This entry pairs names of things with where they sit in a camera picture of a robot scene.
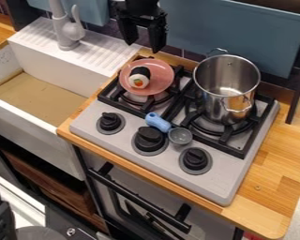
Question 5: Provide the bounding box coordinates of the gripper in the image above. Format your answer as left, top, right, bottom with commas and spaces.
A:
112, 0, 170, 54

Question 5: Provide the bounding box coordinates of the pink plate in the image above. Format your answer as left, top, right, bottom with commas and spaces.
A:
117, 58, 177, 97

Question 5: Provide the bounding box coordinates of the toy sushi roll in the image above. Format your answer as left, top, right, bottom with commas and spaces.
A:
127, 65, 153, 89

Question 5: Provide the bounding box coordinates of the tap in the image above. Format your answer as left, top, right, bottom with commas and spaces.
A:
47, 0, 88, 52

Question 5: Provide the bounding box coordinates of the blue toy spoon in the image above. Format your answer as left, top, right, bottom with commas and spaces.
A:
143, 112, 194, 146

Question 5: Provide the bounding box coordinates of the silver pot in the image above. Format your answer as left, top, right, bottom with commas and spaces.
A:
191, 47, 263, 127

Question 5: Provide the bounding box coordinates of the toy stove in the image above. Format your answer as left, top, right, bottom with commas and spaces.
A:
68, 60, 282, 208

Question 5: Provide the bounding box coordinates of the toy sink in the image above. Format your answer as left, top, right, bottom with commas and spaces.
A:
0, 16, 143, 182

